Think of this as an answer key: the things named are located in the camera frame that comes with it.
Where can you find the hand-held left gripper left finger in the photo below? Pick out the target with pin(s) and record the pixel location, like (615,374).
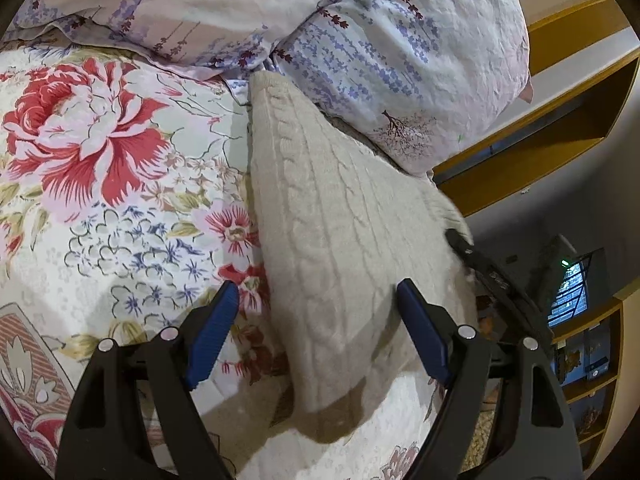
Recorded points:
(212,335)

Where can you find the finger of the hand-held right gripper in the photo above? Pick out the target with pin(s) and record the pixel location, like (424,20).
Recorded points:
(462,246)

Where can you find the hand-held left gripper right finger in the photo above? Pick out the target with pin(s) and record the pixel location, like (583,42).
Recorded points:
(425,332)

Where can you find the barred window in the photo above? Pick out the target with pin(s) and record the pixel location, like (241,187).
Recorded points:
(570,292)

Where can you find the yellow wooden bookshelf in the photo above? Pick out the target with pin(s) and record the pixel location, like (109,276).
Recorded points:
(595,375)

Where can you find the floral bed sheet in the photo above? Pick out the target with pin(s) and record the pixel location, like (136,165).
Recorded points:
(100,185)

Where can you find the floral pillow left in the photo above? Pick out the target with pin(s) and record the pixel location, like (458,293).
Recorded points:
(400,60)

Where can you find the yellow wooden frame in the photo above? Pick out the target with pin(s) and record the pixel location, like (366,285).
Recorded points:
(575,125)

